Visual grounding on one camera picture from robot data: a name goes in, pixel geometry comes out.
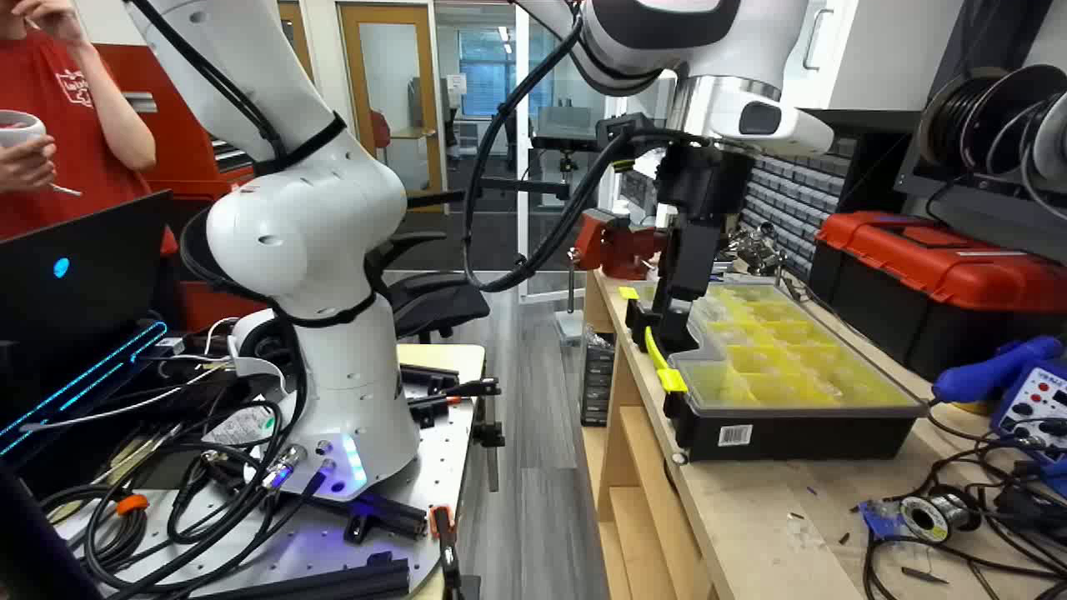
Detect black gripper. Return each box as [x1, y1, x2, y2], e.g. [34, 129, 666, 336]
[649, 145, 760, 351]

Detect clear plastic parts box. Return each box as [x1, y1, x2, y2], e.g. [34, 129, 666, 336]
[663, 276, 926, 413]

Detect white VR controller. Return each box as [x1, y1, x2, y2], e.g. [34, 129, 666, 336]
[0, 106, 51, 154]

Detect person left forearm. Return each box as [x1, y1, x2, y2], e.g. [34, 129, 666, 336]
[61, 37, 161, 175]

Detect person right hand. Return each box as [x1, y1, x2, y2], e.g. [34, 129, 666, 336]
[0, 129, 61, 196]

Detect person left hand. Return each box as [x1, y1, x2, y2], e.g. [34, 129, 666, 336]
[4, 0, 91, 50]

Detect red bench vise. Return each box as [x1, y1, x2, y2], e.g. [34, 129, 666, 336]
[569, 207, 669, 284]

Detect dark parts drawer cabinet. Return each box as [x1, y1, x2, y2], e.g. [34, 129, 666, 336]
[739, 150, 858, 281]

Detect black organizer case yellow bins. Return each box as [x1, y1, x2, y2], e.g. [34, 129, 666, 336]
[621, 276, 929, 465]

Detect wooden workbench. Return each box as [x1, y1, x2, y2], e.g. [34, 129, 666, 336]
[576, 269, 1067, 600]

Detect black office chair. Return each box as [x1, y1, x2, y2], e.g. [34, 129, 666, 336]
[361, 229, 494, 343]

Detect black clamp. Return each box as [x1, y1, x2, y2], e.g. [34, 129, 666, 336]
[397, 364, 504, 431]
[344, 494, 430, 546]

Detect red and black toolbox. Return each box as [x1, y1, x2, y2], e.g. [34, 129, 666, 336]
[807, 210, 1067, 384]

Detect perforated robot mounting table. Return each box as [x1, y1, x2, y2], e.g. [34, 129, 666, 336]
[61, 340, 494, 600]

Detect blue connector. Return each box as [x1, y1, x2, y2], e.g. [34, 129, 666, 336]
[860, 497, 910, 546]

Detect dark spool rack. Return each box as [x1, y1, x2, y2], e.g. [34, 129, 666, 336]
[892, 103, 1067, 267]

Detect black aluminium bar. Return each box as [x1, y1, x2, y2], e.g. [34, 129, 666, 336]
[187, 549, 413, 600]

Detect red tool cabinet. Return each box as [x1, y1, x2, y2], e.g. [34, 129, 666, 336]
[93, 45, 262, 204]

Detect black laptop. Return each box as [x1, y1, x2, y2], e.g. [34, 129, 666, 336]
[0, 191, 173, 346]

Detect black box blue trim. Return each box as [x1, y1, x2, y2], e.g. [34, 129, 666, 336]
[0, 316, 169, 465]

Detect person torso red shirt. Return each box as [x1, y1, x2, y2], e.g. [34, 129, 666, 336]
[0, 28, 164, 245]

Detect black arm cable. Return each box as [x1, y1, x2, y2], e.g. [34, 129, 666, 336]
[461, 10, 694, 298]

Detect black wire spool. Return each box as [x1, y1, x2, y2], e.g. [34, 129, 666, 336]
[920, 74, 1009, 171]
[959, 65, 1067, 178]

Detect white wall cabinet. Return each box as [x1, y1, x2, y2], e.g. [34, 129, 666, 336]
[776, 0, 970, 115]

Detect solder wire reel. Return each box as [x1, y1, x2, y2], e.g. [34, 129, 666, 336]
[898, 494, 983, 546]

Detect red handled tool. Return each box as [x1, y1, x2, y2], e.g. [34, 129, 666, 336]
[430, 504, 464, 600]

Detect bench cable tangle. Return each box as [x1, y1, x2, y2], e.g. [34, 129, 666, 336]
[860, 411, 1067, 600]

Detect wooden door frame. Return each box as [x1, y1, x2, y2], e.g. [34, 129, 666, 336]
[338, 0, 450, 199]

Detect grey wire spool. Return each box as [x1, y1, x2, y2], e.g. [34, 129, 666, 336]
[1029, 93, 1067, 188]

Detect black cable tangle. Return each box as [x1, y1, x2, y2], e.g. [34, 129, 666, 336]
[30, 330, 338, 595]

